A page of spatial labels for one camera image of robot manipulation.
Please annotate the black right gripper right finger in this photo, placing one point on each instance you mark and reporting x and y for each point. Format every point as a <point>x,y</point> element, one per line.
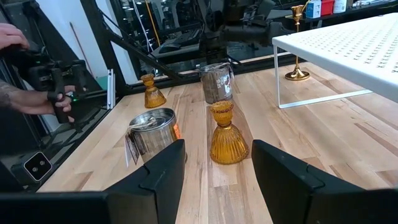
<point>286,186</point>

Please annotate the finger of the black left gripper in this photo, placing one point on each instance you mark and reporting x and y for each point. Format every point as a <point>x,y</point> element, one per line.
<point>267,32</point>

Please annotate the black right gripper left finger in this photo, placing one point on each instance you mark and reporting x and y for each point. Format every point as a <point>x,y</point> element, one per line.
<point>161,186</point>

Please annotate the dark ribbed canister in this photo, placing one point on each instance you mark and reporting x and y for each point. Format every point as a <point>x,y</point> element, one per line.
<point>216,84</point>

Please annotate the silver tin candle orange label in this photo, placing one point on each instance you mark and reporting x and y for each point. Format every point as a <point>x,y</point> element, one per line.
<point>155,137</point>

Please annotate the medium gold candlestick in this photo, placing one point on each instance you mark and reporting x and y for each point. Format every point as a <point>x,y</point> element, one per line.
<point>297,74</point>

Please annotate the amber ribbed glass candle holder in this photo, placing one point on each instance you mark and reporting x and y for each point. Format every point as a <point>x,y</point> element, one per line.
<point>153,93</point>
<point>228,140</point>

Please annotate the person's forearm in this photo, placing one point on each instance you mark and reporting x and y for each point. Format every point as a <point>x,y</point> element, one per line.
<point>21,98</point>

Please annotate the black desk keyboard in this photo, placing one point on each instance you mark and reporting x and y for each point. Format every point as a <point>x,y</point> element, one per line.
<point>182,39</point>

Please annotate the blue white box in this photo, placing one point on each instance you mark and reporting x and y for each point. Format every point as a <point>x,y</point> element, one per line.
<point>312,8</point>

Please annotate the red box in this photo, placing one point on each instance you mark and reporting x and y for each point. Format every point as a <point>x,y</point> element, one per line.
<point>327,7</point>

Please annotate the white container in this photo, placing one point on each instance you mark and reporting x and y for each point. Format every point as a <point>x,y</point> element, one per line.
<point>339,5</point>

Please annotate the white perforated metal shelf riser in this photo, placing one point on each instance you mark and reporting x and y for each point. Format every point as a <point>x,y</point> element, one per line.
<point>342,53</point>

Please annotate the dark counter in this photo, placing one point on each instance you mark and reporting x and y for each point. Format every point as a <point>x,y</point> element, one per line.
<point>367,9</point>

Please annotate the person's hand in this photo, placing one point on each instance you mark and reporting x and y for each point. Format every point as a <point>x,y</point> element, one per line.
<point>62,104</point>
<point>12,35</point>

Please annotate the silver aluminium bracket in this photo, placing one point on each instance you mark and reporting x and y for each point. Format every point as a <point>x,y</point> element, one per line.
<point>110,88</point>

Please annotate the black aluminium table frame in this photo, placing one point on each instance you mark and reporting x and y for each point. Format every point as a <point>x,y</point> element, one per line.
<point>102,46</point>

